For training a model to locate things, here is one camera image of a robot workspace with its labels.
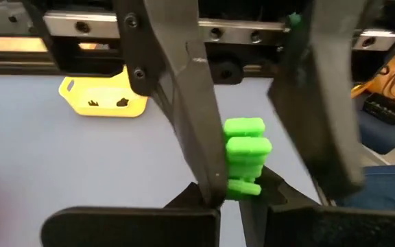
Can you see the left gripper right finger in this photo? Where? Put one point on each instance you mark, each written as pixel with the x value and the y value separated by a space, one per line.
pixel 321 228

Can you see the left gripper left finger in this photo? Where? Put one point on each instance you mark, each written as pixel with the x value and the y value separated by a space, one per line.
pixel 132 228

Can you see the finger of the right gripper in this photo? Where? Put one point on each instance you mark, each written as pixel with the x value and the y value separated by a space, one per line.
pixel 190 103
pixel 321 120

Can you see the black skeleton figurine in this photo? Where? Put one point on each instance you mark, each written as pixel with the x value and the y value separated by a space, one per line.
pixel 93 103
pixel 122 102

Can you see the green skeleton figurine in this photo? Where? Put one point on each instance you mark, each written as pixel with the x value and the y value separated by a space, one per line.
pixel 247 147

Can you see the black power strip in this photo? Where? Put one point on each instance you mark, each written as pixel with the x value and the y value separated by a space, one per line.
pixel 387 108

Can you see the blue fabric item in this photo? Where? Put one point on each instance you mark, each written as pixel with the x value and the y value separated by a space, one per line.
pixel 382 187

